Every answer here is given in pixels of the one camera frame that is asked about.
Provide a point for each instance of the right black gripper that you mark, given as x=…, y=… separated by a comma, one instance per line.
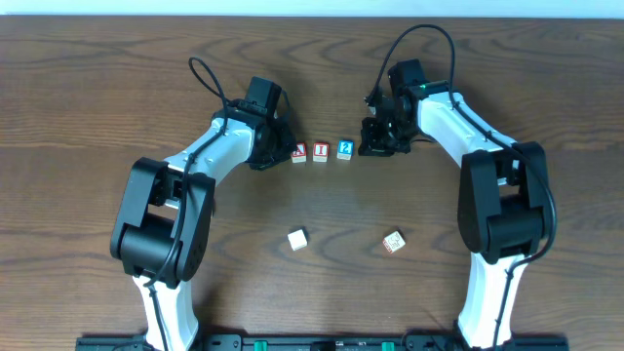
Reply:
x=378, y=135

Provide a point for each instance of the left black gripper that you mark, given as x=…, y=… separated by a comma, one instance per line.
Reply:
x=281, y=147

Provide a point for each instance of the red letter A block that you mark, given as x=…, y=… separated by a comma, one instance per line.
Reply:
x=300, y=154

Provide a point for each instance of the red letter I block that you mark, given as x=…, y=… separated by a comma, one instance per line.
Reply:
x=321, y=152

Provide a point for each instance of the blue number 2 block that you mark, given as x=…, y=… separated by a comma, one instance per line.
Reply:
x=345, y=150

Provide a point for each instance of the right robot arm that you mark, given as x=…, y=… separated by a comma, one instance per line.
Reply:
x=504, y=206

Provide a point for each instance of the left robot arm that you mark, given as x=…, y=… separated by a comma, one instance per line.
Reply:
x=162, y=228

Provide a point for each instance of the plain white wooden block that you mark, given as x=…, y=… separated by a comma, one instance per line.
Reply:
x=297, y=239

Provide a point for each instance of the white block with red drawing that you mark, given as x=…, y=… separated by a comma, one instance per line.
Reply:
x=393, y=242

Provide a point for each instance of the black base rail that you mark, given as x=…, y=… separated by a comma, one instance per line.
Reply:
x=412, y=342

